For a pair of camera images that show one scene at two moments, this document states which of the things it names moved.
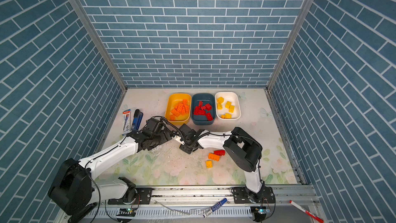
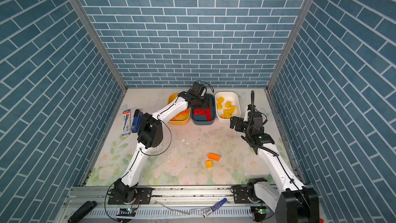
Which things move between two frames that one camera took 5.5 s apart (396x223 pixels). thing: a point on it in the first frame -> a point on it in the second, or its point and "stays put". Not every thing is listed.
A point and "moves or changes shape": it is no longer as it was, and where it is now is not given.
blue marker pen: (224, 201) stays put
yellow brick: (226, 116) moves or changes shape
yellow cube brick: (228, 105) stays put
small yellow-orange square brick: (209, 164) stays put
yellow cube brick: (220, 100) stays put
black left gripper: (164, 138) -> (200, 106)
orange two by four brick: (215, 157) stays put
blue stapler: (137, 117) stays put
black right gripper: (186, 150) -> (234, 122)
